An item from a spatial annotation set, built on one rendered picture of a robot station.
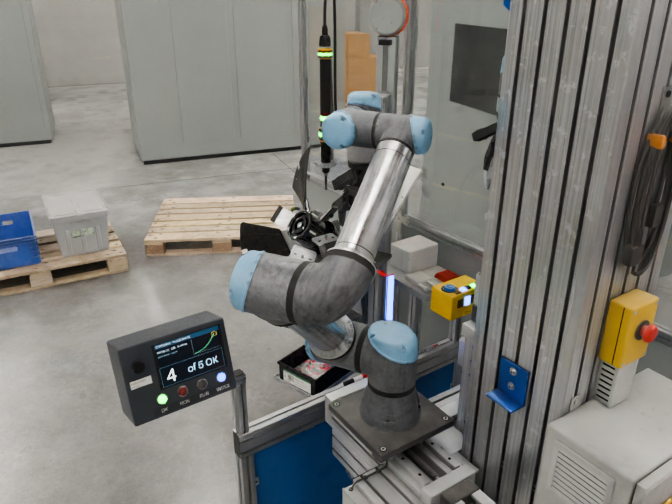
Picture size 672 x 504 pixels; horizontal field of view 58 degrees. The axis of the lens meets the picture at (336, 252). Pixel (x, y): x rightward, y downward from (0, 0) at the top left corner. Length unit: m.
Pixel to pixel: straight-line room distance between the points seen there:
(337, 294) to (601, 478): 0.58
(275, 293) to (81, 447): 2.28
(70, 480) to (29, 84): 6.62
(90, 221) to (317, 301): 3.85
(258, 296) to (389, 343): 0.42
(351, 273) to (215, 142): 6.68
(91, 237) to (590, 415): 4.05
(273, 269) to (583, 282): 0.55
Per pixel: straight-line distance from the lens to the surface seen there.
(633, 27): 1.06
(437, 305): 2.07
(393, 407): 1.47
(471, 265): 2.62
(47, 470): 3.17
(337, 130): 1.25
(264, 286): 1.06
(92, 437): 3.27
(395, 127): 1.22
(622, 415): 1.36
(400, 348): 1.39
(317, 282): 1.03
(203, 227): 5.13
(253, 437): 1.80
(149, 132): 7.53
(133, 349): 1.46
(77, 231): 4.81
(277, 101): 7.74
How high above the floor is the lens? 2.01
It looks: 24 degrees down
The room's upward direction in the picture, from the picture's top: straight up
